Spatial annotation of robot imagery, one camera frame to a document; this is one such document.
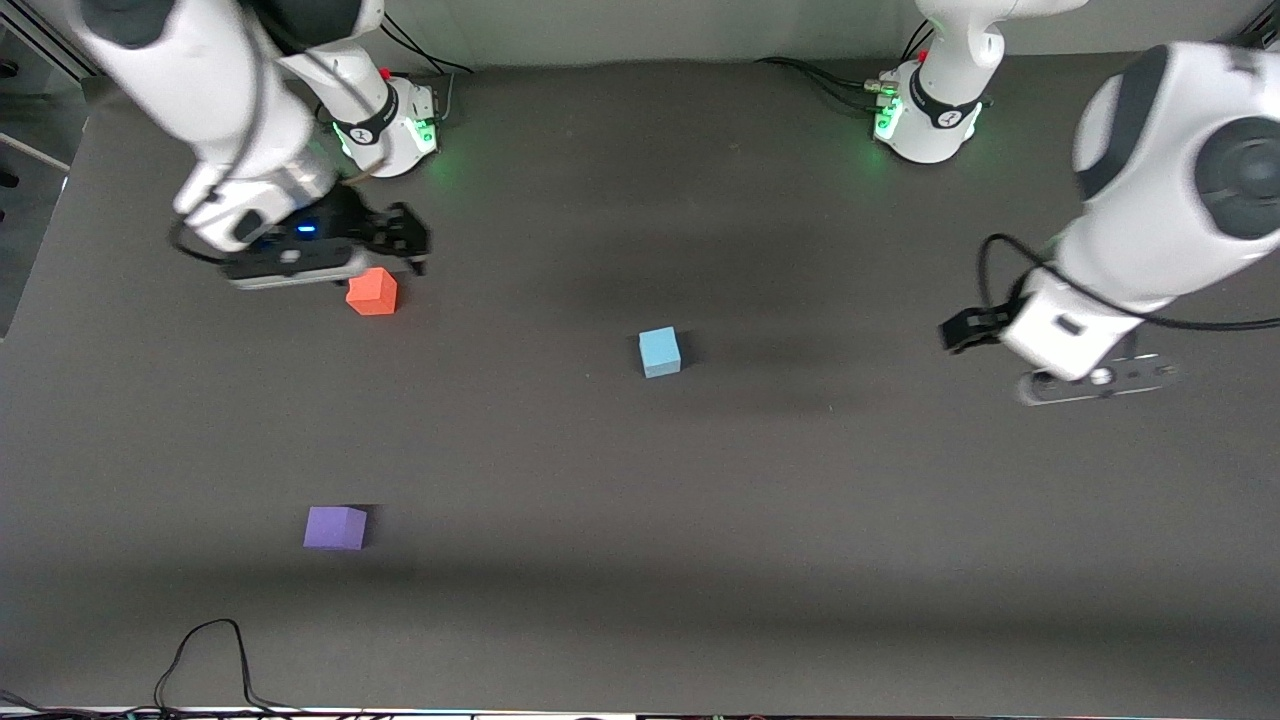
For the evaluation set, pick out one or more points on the dark grey table mat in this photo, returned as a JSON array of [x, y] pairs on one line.
[[640, 500]]

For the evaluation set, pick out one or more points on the purple foam block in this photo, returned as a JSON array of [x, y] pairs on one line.
[[335, 528]]

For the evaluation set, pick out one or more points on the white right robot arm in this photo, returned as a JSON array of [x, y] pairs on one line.
[[200, 80]]

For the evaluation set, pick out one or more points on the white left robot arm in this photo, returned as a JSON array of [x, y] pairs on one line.
[[1180, 180]]

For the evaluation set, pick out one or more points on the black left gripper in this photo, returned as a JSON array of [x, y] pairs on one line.
[[972, 327]]

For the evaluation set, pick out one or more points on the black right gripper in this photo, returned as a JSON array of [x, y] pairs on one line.
[[372, 229]]

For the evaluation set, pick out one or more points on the light blue foam block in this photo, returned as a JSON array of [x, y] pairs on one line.
[[660, 352]]

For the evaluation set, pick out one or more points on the orange foam block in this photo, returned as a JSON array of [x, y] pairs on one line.
[[372, 295]]

